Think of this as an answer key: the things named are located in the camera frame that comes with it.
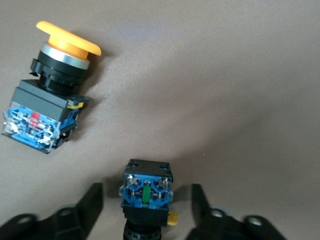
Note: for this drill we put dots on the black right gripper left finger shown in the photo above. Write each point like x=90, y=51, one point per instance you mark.
x=62, y=225

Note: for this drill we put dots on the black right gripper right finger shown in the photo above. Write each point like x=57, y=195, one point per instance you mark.
x=220, y=227

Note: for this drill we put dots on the yellow mushroom push button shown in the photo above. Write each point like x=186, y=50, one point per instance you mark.
x=37, y=105
x=145, y=180

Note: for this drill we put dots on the brown table cloth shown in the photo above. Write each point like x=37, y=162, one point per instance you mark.
x=225, y=75

